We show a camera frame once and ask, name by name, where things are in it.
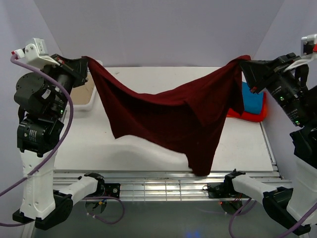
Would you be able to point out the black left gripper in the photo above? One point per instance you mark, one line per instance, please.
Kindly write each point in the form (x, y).
(77, 67)

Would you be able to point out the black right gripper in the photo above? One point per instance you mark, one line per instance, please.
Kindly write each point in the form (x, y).
(258, 74)

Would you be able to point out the dark red t shirt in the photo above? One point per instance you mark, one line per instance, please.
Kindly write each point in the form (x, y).
(188, 119)

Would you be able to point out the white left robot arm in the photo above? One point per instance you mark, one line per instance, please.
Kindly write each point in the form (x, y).
(44, 100)

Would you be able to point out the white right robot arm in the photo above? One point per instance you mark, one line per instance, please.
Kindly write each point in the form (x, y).
(285, 79)

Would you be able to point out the beige t shirt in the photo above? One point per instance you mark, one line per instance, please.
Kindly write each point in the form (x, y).
(82, 95)

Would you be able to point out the white plastic basket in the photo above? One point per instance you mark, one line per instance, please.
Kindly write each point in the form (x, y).
(88, 107)

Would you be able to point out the folded blue t shirt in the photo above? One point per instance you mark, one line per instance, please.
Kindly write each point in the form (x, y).
(253, 103)

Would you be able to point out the folded orange red t shirt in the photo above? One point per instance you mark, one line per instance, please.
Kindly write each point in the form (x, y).
(249, 116)

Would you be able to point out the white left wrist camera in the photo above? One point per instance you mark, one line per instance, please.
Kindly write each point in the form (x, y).
(35, 54)

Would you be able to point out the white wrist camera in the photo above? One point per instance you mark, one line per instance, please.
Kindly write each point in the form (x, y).
(308, 52)
(35, 54)

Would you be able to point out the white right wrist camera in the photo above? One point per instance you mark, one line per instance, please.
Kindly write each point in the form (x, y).
(308, 52)

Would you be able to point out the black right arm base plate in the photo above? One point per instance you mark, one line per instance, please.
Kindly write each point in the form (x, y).
(216, 190)

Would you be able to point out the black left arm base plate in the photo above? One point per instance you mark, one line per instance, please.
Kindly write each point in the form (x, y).
(112, 190)

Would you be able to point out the aluminium rail frame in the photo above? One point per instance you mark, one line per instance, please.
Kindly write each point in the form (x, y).
(165, 186)

